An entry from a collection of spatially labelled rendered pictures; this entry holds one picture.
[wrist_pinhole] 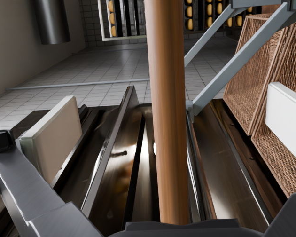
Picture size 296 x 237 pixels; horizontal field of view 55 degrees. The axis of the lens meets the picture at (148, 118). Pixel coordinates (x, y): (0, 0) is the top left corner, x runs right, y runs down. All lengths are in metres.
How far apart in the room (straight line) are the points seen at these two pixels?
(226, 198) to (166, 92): 0.77
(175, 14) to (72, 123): 0.11
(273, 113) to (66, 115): 0.13
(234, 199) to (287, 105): 0.81
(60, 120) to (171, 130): 0.11
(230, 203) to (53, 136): 0.84
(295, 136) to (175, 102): 0.11
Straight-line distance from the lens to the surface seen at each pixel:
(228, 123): 1.51
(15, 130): 1.78
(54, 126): 0.16
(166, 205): 0.29
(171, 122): 0.25
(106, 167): 0.89
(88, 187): 0.82
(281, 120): 0.18
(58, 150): 0.17
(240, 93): 1.80
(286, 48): 1.18
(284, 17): 0.65
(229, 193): 1.00
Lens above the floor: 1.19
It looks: 4 degrees up
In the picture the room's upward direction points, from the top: 93 degrees counter-clockwise
